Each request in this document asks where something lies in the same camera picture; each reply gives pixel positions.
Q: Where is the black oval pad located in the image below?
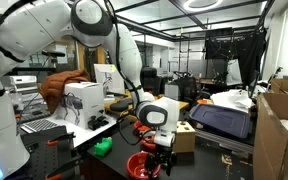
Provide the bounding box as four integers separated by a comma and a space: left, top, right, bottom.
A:
109, 100, 132, 113

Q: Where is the white monitor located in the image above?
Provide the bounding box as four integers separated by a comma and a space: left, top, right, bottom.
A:
93, 63, 125, 97

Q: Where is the wooden desk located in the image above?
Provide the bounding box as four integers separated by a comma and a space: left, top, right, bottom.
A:
103, 89, 190, 126

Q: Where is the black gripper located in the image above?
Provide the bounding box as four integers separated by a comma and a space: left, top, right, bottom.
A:
145, 145, 178, 177

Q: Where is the ceiling ring light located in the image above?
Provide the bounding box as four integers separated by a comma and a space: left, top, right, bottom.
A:
183, 0, 224, 13

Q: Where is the black camera on stand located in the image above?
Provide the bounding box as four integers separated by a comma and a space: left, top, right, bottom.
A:
41, 49, 67, 69

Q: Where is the brown puffer jacket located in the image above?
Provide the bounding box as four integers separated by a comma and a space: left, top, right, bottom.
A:
39, 68, 92, 115

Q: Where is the dark blue bin lid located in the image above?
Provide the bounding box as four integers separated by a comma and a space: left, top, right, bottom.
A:
188, 103, 253, 140

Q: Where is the wooden shape sorter box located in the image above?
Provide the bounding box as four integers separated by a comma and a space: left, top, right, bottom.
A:
173, 120, 196, 154

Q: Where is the black pegboard clamp stand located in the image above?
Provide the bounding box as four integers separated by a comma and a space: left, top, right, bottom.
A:
19, 125, 83, 180

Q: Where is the green plastic toy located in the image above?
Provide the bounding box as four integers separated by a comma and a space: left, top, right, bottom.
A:
93, 136, 114, 157

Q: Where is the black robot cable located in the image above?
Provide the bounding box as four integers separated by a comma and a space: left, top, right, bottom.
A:
102, 0, 157, 147

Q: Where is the white printer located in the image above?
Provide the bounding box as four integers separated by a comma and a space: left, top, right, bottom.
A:
9, 74, 39, 96

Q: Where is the white paper pile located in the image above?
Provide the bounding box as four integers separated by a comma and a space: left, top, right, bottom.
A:
209, 88, 256, 113

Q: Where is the silver keyboard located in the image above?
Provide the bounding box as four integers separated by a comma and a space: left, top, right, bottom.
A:
19, 118, 61, 135

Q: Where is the black curtain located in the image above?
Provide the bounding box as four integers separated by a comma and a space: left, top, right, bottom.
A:
204, 27, 269, 88

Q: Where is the white box with dog print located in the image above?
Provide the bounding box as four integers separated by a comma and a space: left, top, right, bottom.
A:
55, 81, 105, 131

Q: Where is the white side table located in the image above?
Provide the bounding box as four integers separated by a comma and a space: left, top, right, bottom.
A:
18, 113, 122, 149

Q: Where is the large brown cardboard box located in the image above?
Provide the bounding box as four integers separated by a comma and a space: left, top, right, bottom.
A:
252, 92, 288, 180

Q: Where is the black office chair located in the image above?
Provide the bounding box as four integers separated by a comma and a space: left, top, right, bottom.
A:
172, 70, 200, 103
139, 66, 168, 97

